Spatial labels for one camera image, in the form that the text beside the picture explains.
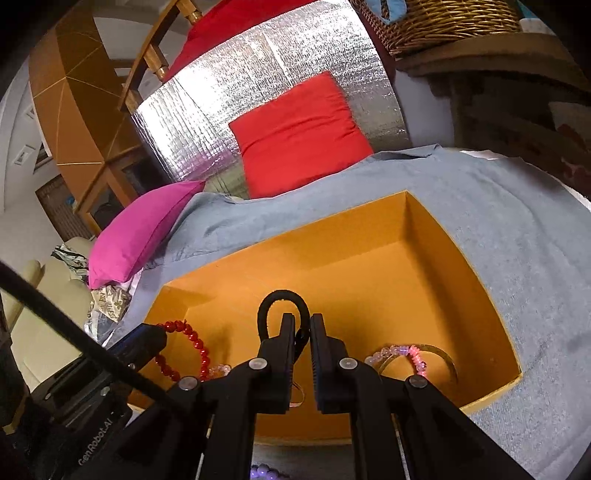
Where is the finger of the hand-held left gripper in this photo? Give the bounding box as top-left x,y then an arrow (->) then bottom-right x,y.
104,323 -> 168,370

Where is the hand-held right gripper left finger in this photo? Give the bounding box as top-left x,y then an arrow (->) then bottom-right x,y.
106,313 -> 297,480

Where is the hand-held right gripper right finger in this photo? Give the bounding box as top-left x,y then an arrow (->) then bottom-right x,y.
309,313 -> 536,480

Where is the red bead bracelet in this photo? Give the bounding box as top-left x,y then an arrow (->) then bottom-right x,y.
154,319 -> 211,383

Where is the black hair tie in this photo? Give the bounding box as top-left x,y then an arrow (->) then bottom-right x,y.
257,290 -> 311,361

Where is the pink and white bead bracelet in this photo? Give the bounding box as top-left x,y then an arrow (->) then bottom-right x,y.
365,343 -> 428,376

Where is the orange cardboard box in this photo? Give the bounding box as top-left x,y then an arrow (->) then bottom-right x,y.
127,189 -> 522,444

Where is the thin metal bangle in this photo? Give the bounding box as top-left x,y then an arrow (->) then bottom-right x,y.
379,342 -> 459,393

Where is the clear plastic wrap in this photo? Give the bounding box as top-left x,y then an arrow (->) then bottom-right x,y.
85,309 -> 121,347

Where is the black and gold patterned cloth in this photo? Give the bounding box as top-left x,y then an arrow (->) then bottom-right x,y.
51,244 -> 132,324

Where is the magenta pillow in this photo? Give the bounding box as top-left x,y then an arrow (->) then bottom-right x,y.
88,180 -> 206,291

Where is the beige sofa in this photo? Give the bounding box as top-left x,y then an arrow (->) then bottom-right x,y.
9,236 -> 105,393

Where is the brown woven door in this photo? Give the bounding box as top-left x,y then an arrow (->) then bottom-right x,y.
34,173 -> 93,238

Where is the red pillow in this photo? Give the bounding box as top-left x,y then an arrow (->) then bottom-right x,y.
228,71 -> 375,197

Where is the silver foil insulation sheet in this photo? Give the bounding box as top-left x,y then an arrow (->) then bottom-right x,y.
129,0 -> 411,199

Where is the orange wooden cabinet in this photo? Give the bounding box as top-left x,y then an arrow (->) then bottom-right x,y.
28,0 -> 160,232

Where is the dark wooden shelf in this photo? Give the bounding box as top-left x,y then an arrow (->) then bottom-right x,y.
394,32 -> 591,204

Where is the wicker basket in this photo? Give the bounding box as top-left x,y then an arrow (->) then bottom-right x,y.
351,0 -> 522,58

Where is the blue cloth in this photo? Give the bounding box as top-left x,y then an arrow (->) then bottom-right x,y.
369,0 -> 407,24

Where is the black cable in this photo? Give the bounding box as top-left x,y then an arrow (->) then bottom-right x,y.
0,261 -> 185,411

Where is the purple bead bracelet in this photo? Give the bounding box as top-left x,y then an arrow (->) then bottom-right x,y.
249,465 -> 291,480

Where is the wooden chair frame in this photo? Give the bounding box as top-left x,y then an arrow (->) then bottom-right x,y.
117,0 -> 204,112

